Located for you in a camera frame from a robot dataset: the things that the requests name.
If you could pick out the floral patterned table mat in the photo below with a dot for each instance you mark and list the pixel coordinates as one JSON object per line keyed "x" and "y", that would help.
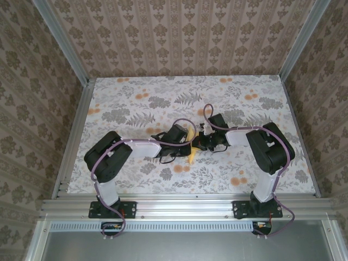
{"x": 163, "y": 89}

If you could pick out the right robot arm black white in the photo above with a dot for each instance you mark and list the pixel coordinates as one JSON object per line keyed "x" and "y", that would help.
{"x": 272, "y": 155}

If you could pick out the aluminium side rail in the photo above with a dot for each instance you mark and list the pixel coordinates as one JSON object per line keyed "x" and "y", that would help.
{"x": 293, "y": 114}
{"x": 82, "y": 108}

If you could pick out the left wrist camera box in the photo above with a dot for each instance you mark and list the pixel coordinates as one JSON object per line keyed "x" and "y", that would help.
{"x": 178, "y": 133}

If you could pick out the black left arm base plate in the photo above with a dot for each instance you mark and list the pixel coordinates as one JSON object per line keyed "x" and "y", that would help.
{"x": 130, "y": 209}

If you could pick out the yellow paper sheet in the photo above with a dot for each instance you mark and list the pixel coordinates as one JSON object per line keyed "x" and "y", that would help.
{"x": 192, "y": 158}

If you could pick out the aluminium cross beam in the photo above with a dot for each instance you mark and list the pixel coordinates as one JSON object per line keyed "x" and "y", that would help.
{"x": 185, "y": 208}

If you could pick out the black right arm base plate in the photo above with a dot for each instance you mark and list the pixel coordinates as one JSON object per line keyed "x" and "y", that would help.
{"x": 239, "y": 209}

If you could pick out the grey sheet metal panel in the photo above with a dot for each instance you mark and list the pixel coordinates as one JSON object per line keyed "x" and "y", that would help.
{"x": 176, "y": 247}

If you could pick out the aluminium frame post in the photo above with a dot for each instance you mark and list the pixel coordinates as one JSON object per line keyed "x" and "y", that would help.
{"x": 301, "y": 38}
{"x": 62, "y": 43}

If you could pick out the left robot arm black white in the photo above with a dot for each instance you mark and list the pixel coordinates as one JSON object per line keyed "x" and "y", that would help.
{"x": 108, "y": 160}

